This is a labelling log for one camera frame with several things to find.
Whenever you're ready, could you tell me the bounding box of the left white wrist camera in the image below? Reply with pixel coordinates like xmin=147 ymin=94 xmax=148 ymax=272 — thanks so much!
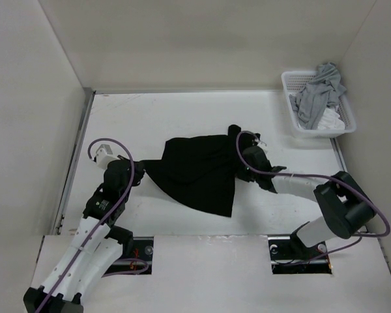
xmin=93 ymin=144 xmax=117 ymax=170

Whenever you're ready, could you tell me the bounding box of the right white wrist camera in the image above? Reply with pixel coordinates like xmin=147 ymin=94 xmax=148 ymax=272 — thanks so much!
xmin=252 ymin=133 xmax=268 ymax=148

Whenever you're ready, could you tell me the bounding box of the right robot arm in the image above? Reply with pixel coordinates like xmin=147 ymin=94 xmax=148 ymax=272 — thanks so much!
xmin=237 ymin=146 xmax=380 ymax=259

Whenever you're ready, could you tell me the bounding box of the grey tank top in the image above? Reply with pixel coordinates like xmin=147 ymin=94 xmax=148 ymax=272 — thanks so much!
xmin=290 ymin=63 xmax=346 ymax=130

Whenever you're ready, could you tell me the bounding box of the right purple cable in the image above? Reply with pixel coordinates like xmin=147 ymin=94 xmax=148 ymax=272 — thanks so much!
xmin=236 ymin=130 xmax=391 ymax=267

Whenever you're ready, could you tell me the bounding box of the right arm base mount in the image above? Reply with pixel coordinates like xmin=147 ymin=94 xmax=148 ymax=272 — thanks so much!
xmin=268 ymin=234 xmax=332 ymax=275

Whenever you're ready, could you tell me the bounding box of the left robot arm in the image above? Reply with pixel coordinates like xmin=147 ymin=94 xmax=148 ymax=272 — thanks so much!
xmin=23 ymin=158 xmax=145 ymax=312

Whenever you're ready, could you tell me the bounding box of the black tank top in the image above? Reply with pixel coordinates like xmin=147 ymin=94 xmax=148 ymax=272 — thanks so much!
xmin=139 ymin=123 xmax=262 ymax=218

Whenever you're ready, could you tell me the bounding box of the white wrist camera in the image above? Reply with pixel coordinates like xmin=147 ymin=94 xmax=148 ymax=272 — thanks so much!
xmin=252 ymin=133 xmax=268 ymax=148
xmin=93 ymin=144 xmax=117 ymax=170

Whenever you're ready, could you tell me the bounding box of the white plastic basket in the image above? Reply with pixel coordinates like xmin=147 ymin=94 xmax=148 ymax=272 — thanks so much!
xmin=281 ymin=70 xmax=356 ymax=138

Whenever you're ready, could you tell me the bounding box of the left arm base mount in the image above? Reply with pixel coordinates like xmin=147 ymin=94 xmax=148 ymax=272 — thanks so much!
xmin=103 ymin=237 xmax=154 ymax=276

